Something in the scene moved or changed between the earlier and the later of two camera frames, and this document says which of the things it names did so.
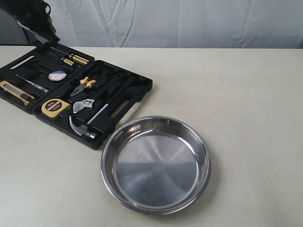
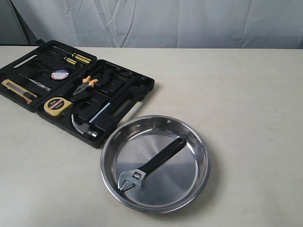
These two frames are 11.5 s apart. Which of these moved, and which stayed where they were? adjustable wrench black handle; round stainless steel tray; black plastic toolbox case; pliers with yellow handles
Moved: adjustable wrench black handle
Stayed: round stainless steel tray; black plastic toolbox case; pliers with yellow handles
